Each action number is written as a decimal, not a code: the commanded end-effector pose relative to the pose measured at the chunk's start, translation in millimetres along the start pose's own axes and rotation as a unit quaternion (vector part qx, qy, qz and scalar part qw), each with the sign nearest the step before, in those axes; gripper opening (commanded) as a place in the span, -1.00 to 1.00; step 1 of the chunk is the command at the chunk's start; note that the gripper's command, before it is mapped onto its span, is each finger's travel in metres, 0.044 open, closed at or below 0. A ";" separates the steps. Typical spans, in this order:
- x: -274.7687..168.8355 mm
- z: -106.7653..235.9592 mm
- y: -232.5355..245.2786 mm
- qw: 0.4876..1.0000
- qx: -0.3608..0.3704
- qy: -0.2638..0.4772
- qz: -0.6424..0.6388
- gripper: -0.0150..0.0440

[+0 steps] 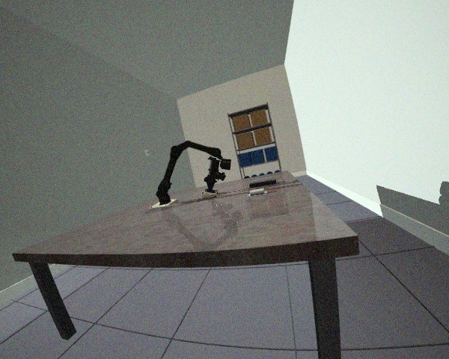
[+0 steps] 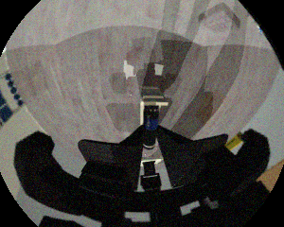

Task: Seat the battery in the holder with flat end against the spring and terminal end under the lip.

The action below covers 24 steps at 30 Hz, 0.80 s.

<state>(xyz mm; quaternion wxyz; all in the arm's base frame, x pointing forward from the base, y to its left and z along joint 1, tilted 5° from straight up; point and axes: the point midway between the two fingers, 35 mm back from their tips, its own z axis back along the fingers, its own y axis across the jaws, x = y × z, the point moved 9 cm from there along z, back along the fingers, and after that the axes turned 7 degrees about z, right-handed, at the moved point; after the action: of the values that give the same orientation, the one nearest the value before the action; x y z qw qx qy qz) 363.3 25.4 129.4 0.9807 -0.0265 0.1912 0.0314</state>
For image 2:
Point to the black and blue battery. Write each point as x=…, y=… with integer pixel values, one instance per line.
x=150, y=121

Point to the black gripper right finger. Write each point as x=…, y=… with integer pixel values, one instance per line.
x=180, y=154

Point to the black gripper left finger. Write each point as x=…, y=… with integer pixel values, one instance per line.
x=128, y=153

